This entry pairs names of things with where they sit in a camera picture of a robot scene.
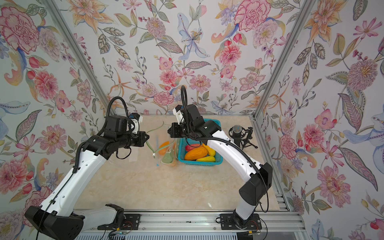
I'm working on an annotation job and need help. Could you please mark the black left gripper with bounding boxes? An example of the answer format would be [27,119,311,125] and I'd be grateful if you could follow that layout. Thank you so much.
[117,129,152,149]

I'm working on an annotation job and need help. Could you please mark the clear zip-top bag green print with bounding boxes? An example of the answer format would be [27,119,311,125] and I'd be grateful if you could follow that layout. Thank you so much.
[146,121,180,167]

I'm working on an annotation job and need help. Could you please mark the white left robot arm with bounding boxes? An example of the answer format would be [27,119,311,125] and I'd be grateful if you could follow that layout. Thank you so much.
[25,113,149,240]

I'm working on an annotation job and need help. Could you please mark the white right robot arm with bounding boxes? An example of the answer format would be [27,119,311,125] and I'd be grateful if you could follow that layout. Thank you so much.
[168,105,273,225]

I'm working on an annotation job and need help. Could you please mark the red mango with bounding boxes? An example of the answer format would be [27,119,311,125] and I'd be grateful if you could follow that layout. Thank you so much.
[185,144,201,152]

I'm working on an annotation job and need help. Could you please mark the orange mango front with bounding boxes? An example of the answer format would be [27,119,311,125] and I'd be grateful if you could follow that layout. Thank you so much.
[184,147,208,161]

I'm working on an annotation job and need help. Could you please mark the yellow mango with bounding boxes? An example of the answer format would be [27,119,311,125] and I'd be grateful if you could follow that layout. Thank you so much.
[196,144,216,163]

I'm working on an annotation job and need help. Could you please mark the teal plastic basket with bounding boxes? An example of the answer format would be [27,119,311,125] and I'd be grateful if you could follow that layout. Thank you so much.
[178,138,224,167]

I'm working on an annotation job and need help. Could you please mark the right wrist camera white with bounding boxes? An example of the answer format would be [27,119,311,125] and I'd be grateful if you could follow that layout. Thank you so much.
[173,105,185,125]

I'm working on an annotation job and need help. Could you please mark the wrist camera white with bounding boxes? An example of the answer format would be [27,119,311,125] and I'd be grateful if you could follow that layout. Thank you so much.
[128,113,143,135]
[173,105,185,125]

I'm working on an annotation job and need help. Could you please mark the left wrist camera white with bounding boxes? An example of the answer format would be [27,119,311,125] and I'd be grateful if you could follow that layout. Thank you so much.
[128,113,143,135]

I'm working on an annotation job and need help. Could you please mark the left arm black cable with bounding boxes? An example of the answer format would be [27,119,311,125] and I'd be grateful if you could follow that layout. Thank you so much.
[95,96,130,136]

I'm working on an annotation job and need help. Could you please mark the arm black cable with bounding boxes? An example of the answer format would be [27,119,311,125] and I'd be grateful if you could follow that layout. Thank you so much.
[180,85,270,213]
[95,96,130,136]

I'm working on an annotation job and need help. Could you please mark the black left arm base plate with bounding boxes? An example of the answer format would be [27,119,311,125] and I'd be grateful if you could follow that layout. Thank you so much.
[97,214,141,231]

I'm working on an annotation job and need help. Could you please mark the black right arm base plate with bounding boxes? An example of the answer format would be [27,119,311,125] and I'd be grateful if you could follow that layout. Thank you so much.
[216,213,263,231]

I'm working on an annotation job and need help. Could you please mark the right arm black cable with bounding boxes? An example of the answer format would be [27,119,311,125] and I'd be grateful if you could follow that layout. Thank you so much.
[180,85,270,213]

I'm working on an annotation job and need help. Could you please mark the aluminium front rail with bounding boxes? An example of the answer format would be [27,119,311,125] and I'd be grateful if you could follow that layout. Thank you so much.
[49,209,307,235]

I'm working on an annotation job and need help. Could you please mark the aluminium corner post left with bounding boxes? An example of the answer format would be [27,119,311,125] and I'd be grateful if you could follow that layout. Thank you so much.
[43,1,115,114]

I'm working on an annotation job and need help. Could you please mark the aluminium corner post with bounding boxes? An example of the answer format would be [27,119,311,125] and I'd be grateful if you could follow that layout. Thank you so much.
[43,1,115,114]
[253,0,316,121]

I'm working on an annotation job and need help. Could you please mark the aluminium corner post right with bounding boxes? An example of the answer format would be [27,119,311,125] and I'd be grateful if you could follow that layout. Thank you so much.
[253,0,316,121]

